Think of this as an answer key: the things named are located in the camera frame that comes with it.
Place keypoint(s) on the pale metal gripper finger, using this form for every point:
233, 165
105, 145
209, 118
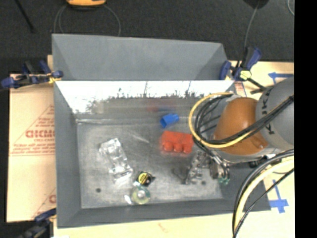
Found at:
195, 181
182, 173

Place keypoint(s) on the red toy building brick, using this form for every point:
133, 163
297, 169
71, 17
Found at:
176, 141

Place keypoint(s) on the yellow and black round tool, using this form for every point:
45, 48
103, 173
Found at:
144, 178

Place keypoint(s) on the blue plastic piece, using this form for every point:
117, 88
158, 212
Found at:
169, 120

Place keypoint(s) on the clear plastic container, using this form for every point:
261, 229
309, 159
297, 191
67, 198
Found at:
116, 157

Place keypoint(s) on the grey metal bin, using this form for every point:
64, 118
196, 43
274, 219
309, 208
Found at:
119, 58

